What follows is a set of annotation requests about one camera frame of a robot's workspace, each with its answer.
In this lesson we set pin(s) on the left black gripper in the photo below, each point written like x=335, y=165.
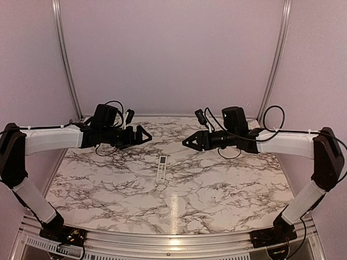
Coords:
x=130, y=141

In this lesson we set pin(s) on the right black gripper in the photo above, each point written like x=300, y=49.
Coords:
x=205, y=140

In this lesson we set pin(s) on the white remote control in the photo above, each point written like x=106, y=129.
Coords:
x=161, y=169

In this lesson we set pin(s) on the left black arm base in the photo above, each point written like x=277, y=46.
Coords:
x=66, y=235

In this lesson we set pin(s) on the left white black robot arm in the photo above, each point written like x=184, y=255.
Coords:
x=108, y=125

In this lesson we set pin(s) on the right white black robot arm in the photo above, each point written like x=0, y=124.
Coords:
x=321, y=146

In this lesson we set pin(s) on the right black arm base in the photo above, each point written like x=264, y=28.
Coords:
x=280, y=232

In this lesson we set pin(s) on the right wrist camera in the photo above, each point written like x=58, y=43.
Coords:
x=203, y=120

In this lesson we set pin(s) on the right aluminium frame post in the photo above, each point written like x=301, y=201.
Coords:
x=279, y=49

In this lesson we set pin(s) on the aluminium frame post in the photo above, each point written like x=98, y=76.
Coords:
x=64, y=57
x=279, y=49

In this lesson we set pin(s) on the front aluminium rail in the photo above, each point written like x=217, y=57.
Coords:
x=116, y=245

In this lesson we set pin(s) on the left aluminium frame post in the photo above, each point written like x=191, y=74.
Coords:
x=64, y=57

